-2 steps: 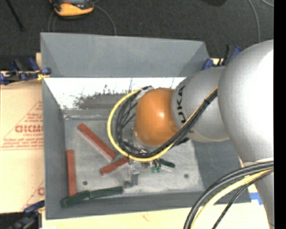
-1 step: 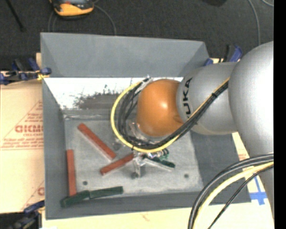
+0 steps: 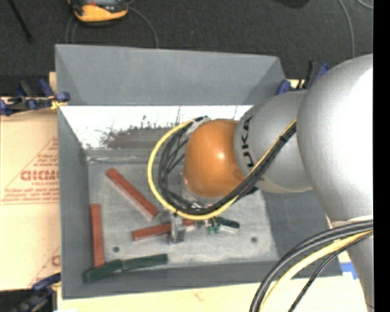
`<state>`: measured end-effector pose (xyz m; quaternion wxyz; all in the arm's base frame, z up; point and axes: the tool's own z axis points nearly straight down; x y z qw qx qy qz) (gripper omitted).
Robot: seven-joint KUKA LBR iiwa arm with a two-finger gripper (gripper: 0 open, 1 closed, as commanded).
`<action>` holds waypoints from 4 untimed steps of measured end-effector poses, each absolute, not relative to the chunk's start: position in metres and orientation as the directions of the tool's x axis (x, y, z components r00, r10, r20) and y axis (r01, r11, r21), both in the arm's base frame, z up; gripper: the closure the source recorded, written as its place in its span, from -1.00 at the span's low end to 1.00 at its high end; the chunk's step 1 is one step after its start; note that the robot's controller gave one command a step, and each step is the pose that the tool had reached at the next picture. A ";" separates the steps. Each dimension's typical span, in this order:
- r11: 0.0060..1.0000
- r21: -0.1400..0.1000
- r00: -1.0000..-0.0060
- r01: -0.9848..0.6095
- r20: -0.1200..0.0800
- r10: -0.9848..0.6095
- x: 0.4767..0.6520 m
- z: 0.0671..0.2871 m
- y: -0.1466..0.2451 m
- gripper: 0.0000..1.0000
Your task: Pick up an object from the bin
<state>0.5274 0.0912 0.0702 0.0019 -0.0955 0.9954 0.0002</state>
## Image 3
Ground red-brown flat block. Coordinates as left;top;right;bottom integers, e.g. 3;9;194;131
105;168;160;222
131;218;196;242
90;203;106;269

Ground dark green flat block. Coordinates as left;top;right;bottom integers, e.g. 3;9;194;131
121;253;170;272
81;259;124;284

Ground brown cardboard board, red print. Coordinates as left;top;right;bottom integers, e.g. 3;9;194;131
0;107;62;293

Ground grey metal bin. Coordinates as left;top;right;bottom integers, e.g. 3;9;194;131
54;44;343;300

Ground black cylinder on white bracket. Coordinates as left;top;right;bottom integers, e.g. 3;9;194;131
211;216;241;231

